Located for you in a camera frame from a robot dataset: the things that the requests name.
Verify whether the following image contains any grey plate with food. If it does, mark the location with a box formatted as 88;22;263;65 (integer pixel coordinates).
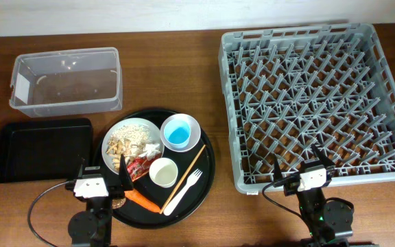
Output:
101;118;165;174

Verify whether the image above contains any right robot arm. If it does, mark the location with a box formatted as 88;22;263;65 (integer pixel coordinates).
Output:
262;145;355;246

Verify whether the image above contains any clear plastic bin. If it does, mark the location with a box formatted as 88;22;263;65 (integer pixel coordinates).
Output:
9;47;123;118

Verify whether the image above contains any white cup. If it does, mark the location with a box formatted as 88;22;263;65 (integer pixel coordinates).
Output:
149;158;178;188

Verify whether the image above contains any brown cookie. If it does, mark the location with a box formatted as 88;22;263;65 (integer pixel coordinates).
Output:
112;198;126;209

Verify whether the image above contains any grey dishwasher rack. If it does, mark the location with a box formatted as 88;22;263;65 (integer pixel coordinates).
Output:
218;23;395;194

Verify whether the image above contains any black round tray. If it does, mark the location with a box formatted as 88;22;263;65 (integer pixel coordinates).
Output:
92;108;215;229

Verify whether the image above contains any red snack wrapper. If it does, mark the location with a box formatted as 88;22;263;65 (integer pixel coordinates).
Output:
127;155;160;182

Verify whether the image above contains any light blue cup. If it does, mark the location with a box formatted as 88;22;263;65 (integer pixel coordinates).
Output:
164;119;191;150

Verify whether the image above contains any wooden chopstick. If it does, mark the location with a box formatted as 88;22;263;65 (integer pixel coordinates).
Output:
160;144;206;214

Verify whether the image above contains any white tissue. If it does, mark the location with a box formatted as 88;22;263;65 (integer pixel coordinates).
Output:
139;143;161;161

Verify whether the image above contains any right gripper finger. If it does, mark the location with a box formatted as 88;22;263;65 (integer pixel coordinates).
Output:
273;154;283;181
311;144;335;169

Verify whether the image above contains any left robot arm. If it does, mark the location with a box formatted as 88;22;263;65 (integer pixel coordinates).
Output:
68;156;134;246

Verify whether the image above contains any pink bowl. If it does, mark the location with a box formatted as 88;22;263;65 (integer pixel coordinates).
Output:
160;113;201;152

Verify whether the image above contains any white plastic fork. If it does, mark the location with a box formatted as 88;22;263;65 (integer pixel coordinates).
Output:
163;169;202;216

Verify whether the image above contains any black rectangular tray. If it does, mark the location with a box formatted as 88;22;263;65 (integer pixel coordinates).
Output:
0;118;93;183

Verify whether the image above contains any orange carrot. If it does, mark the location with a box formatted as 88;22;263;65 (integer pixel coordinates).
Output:
124;189;160;213

